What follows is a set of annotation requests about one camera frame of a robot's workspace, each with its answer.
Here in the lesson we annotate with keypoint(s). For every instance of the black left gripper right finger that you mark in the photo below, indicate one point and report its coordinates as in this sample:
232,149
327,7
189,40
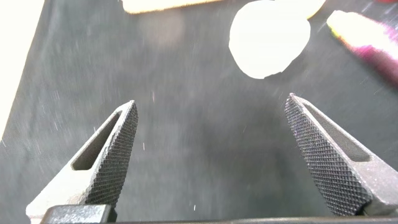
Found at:
335,161

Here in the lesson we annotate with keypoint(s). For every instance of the wicker basket with household items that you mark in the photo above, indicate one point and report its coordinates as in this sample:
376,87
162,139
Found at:
161,4

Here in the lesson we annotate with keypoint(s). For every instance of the yellow toy pear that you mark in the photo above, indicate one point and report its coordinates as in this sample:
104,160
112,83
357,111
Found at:
315,6

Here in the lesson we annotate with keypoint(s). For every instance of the purple toy eggplant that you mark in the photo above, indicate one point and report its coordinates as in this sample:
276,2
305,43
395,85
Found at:
367,40

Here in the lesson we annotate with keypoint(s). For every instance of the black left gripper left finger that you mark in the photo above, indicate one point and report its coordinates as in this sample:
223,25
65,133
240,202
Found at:
102,161

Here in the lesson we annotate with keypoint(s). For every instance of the white round ridged disc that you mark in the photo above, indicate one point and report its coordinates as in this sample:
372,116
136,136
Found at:
267,40

